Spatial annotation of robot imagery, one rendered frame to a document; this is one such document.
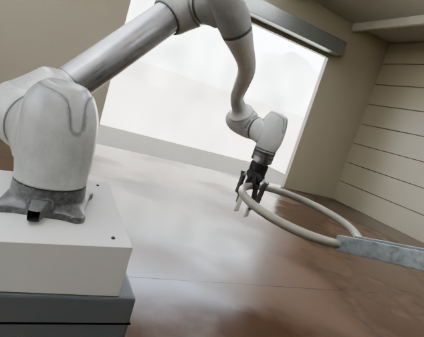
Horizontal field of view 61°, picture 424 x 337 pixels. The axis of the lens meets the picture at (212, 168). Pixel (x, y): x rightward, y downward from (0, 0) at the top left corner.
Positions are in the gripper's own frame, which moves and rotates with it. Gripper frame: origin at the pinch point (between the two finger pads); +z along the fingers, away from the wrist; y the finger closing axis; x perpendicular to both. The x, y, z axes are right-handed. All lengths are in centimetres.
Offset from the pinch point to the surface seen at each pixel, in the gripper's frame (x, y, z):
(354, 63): 729, -263, -191
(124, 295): -79, 25, 3
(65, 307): -90, 21, 5
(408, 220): 696, -17, 84
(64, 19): 178, -530, -59
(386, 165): 742, -109, 0
